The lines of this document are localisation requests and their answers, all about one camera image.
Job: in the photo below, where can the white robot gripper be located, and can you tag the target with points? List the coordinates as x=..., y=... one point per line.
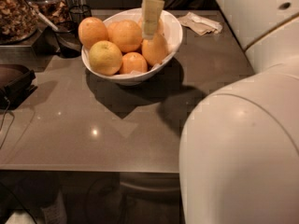
x=151, y=14

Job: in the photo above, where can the large orange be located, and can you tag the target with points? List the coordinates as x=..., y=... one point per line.
x=125, y=34

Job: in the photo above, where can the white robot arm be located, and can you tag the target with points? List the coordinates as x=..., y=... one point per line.
x=239, y=149

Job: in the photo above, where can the orange at bowl back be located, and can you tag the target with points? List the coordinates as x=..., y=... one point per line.
x=160, y=26

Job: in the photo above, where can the white ceramic bowl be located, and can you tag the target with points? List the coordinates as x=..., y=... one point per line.
x=173, y=35

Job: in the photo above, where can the orange at bowl right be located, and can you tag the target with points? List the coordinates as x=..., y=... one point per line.
x=155, y=49

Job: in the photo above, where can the small front centre orange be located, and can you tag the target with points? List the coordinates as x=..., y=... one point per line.
x=133, y=62

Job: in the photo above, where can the orange at bowl left rim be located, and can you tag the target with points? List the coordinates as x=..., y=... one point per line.
x=92, y=30

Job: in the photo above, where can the yellowish front left orange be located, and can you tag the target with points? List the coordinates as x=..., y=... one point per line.
x=105, y=58

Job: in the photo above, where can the crumpled paper napkin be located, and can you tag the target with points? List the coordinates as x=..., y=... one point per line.
x=199, y=24

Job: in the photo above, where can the large glass jar of nuts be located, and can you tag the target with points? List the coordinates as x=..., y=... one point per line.
x=17, y=21

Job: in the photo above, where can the black device at left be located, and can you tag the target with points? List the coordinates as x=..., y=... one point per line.
x=15, y=85

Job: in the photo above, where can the black wire mesh cup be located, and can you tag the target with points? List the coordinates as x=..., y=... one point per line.
x=79, y=13

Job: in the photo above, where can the white scoop handle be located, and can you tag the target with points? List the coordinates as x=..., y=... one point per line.
x=46, y=20

